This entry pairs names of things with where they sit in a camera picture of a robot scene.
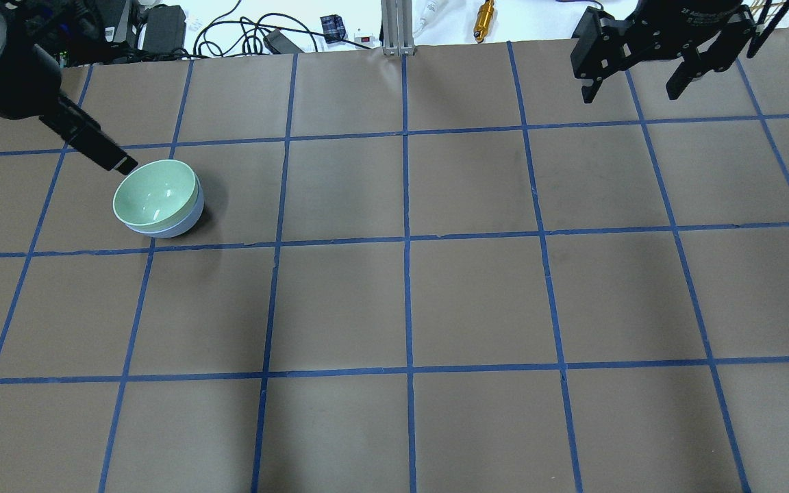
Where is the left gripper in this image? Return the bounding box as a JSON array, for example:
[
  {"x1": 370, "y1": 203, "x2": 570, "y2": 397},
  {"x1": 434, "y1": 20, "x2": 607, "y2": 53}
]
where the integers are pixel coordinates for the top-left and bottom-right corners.
[{"x1": 0, "y1": 14, "x2": 138, "y2": 175}]

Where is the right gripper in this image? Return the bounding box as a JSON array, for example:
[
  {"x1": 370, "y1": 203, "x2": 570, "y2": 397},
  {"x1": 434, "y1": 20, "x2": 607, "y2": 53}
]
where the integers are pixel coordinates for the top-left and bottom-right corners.
[{"x1": 570, "y1": 1, "x2": 758, "y2": 104}]

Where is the green bowl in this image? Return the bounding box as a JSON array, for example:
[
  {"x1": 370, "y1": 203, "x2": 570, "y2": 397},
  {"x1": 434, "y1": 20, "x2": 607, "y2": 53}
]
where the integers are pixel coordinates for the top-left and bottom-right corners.
[{"x1": 112, "y1": 160, "x2": 200, "y2": 231}]

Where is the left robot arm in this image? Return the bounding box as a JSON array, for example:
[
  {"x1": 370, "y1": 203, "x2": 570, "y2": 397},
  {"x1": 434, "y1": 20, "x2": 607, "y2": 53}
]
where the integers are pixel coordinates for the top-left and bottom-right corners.
[{"x1": 0, "y1": 3, "x2": 138, "y2": 175}]

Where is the blue bowl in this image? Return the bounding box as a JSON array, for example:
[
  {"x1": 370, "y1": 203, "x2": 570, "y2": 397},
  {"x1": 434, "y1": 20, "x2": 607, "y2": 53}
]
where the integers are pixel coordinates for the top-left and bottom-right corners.
[{"x1": 124, "y1": 184, "x2": 205, "y2": 238}]

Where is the black power adapter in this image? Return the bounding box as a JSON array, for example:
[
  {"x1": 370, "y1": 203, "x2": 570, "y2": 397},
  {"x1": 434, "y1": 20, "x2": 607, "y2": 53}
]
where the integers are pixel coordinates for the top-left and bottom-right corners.
[{"x1": 263, "y1": 30, "x2": 304, "y2": 54}]

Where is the small blue box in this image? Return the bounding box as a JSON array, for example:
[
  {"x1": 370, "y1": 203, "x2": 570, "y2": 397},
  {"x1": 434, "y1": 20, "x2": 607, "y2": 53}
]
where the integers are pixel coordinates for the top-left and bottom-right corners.
[{"x1": 320, "y1": 14, "x2": 347, "y2": 45}]

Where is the aluminium frame post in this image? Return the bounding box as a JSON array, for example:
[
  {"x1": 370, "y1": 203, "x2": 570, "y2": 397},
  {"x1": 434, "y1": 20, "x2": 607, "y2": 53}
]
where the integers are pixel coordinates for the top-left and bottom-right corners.
[{"x1": 381, "y1": 0, "x2": 416, "y2": 57}]

